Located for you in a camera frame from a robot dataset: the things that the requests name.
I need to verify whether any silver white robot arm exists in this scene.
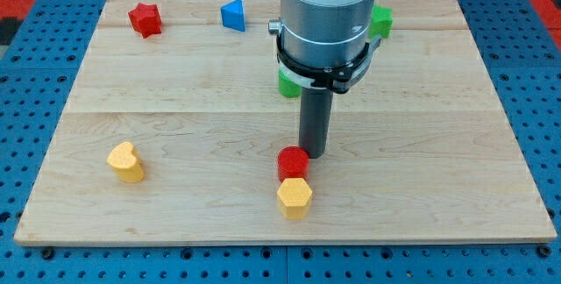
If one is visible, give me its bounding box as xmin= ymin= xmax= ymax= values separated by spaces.
xmin=268 ymin=0 xmax=374 ymax=68

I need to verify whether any yellow heart block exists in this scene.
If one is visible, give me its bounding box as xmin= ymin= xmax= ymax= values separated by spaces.
xmin=106 ymin=141 xmax=145 ymax=183

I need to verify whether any red cylinder block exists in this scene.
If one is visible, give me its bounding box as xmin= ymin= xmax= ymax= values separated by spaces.
xmin=277 ymin=146 xmax=309 ymax=182

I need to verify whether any green cylinder block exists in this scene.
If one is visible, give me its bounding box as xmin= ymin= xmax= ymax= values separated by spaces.
xmin=278 ymin=70 xmax=302 ymax=98

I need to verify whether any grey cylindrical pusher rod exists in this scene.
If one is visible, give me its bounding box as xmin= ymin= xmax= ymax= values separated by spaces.
xmin=299 ymin=88 xmax=333 ymax=159

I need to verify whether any yellow hexagon block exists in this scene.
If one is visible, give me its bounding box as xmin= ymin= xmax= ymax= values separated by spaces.
xmin=276 ymin=178 xmax=313 ymax=219

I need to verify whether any wooden board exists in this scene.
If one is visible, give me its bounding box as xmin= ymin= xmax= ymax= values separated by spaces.
xmin=14 ymin=0 xmax=557 ymax=247

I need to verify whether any blue triangle block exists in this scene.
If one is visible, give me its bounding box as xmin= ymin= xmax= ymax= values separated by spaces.
xmin=220 ymin=0 xmax=245 ymax=32

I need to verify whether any green star block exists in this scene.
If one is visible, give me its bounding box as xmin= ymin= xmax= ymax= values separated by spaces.
xmin=369 ymin=4 xmax=393 ymax=39

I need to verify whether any red star block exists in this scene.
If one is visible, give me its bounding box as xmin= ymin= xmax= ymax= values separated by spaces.
xmin=128 ymin=3 xmax=162 ymax=39

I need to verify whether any black clamp ring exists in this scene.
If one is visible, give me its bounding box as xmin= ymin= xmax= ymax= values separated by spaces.
xmin=275 ymin=33 xmax=383 ymax=96

